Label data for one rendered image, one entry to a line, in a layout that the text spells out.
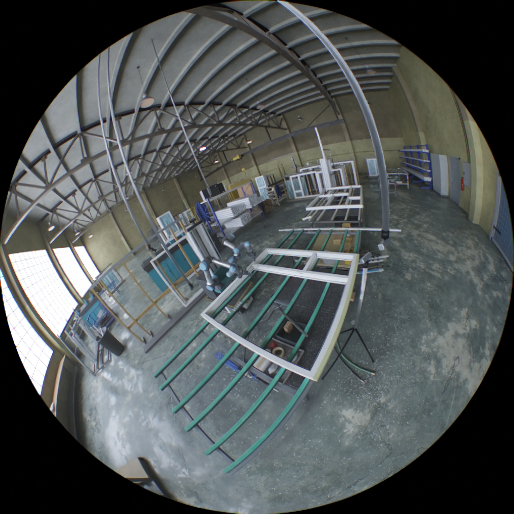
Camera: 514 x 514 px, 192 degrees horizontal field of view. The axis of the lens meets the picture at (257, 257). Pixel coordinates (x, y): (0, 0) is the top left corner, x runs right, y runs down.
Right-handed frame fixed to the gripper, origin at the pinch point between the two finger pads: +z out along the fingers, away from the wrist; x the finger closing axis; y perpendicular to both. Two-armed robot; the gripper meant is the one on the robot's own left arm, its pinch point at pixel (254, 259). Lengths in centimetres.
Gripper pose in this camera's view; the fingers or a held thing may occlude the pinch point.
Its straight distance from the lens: 235.2
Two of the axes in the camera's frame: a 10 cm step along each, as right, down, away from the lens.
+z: 3.4, 8.1, 4.7
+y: 5.8, -5.8, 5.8
